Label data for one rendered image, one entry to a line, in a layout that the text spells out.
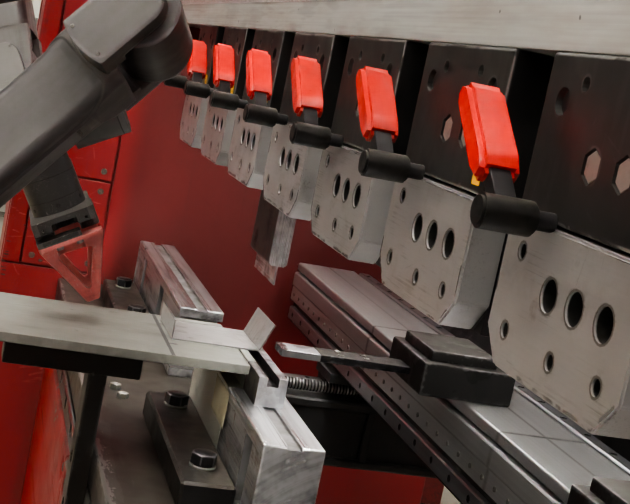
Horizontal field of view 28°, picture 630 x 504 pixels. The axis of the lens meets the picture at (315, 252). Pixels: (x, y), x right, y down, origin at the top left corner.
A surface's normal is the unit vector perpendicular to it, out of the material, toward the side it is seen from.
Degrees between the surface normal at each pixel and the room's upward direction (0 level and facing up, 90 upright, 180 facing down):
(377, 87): 39
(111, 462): 0
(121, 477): 0
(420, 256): 90
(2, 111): 70
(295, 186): 90
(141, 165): 90
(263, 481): 90
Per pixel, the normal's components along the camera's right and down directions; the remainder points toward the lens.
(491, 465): -0.95, -0.16
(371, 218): 0.24, 0.18
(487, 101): 0.31, -0.64
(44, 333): 0.20, -0.97
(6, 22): 0.06, -0.15
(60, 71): -0.18, -0.10
